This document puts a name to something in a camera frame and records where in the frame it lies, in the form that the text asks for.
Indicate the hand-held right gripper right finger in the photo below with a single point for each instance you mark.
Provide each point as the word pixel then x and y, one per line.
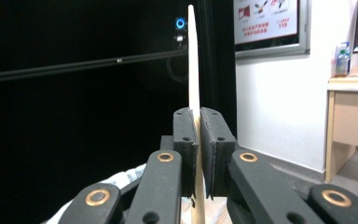
pixel 219 149

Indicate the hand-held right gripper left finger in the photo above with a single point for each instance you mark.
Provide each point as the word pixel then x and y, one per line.
pixel 185 146

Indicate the wooden chopstick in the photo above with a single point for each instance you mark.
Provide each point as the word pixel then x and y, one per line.
pixel 194 77

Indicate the black horizontal bar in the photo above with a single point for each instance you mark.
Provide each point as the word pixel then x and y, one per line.
pixel 74 66

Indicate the light wooden desk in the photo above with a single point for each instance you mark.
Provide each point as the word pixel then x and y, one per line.
pixel 351 115

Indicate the black curtain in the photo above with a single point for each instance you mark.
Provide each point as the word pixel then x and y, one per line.
pixel 43 130

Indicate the clear plastic bottle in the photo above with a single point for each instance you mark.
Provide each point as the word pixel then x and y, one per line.
pixel 342 60

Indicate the framed wall poster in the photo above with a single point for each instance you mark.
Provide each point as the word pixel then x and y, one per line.
pixel 267 21

